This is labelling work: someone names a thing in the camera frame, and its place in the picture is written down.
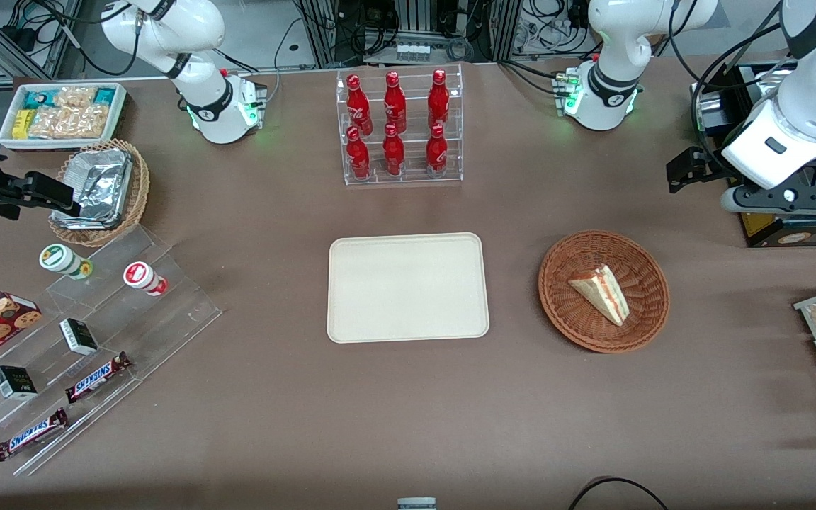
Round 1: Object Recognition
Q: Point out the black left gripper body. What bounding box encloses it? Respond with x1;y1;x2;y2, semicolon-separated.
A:
702;149;735;188

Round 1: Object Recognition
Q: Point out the triangular sandwich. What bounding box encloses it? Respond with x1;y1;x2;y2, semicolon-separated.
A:
568;264;630;327

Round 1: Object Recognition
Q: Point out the small tan wicker basket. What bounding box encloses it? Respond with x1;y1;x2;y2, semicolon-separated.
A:
48;139;151;248

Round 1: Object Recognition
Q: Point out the large brown wicker basket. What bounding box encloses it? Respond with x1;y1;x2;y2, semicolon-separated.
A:
538;230;670;353

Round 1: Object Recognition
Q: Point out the beige plastic tray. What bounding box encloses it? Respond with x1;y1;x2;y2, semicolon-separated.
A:
327;232;490;344

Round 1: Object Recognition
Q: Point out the aluminium foil container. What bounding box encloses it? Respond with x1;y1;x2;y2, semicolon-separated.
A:
53;147;133;230

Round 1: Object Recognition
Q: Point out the white snack bin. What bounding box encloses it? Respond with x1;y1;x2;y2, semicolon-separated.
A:
0;82;130;152

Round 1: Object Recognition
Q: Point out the green lid cup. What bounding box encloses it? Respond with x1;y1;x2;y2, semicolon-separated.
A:
39;244;94;281

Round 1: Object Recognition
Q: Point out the large clear cookie bag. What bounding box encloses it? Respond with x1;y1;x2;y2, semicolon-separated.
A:
28;106;111;140

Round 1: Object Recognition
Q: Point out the small clear cookie bag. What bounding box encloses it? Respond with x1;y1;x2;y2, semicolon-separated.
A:
54;86;98;109

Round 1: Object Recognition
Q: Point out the black food warmer machine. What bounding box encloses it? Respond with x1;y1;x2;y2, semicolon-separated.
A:
690;60;816;249

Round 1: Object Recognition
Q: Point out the red lid cup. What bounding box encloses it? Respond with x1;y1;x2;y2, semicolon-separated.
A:
123;261;169;298

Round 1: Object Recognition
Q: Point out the small black box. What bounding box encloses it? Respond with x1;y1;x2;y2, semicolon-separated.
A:
0;365;39;401
59;318;100;356

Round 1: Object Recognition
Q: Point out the clear acrylic stepped stand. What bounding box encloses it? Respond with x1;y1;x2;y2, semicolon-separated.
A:
0;225;223;477

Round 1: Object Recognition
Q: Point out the Snickers bar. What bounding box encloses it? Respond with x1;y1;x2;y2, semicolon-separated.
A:
0;408;69;463
64;352;133;405

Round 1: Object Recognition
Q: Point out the red cola bottle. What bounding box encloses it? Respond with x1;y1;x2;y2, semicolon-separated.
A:
382;123;407;177
345;126;372;181
383;71;408;135
425;124;449;179
346;74;374;136
427;69;451;130

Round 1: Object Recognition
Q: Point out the clear acrylic bottle rack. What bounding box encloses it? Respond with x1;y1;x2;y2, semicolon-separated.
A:
336;63;464;186

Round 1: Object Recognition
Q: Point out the white power strip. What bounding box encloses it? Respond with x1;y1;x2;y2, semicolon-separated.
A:
393;40;432;62

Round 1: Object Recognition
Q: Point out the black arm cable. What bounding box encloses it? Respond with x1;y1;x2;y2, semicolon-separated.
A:
669;0;786;171

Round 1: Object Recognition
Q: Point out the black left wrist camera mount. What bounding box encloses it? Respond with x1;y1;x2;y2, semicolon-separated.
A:
720;181;816;215

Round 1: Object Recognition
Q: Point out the aluminium frame beam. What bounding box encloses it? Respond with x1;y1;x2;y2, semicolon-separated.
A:
0;0;84;80

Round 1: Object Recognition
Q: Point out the aluminium frame rack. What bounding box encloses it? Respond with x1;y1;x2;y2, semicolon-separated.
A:
295;0;545;69

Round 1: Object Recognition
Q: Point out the black floor cable loop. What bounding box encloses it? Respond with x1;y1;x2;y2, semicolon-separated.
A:
567;476;671;510

